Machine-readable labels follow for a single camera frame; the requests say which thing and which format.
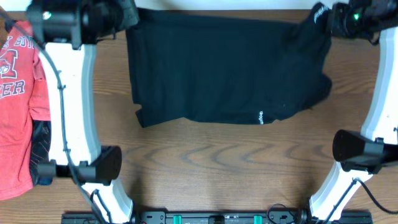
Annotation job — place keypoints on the black polo shirt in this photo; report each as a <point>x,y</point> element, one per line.
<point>224,70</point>

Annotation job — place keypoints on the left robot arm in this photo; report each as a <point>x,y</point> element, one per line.
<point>67,33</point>

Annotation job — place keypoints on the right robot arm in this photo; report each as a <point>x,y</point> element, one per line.
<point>360,155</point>

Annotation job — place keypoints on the black orange patterned garment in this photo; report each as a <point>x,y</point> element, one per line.
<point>40,146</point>

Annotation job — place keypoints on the red printed t-shirt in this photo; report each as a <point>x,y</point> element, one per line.
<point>24,98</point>

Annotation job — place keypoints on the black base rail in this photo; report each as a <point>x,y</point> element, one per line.
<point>276,215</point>

